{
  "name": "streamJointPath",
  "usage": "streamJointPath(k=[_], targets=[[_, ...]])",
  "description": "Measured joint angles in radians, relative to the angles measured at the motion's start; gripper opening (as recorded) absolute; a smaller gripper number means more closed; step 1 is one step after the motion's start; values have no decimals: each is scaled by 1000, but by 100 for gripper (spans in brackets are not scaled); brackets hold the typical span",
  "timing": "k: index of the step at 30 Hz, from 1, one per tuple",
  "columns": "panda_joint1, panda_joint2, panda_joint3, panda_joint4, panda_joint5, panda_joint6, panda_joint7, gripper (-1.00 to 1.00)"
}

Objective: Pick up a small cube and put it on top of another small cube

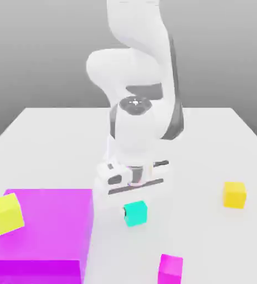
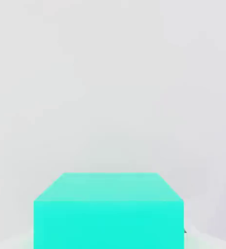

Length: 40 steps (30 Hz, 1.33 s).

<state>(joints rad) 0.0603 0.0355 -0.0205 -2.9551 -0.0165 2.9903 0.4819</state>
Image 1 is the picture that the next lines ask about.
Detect large magenta box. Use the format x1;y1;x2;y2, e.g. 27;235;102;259
0;188;94;284

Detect small teal cube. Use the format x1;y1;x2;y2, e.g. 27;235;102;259
122;200;148;228

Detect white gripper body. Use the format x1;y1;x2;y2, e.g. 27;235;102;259
94;174;172;210

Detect small magenta cube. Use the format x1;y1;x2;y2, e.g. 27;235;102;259
157;253;184;284

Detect small golden yellow cube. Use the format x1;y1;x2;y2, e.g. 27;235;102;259
223;181;247;210

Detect small lime yellow cube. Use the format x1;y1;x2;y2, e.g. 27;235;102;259
0;192;25;236

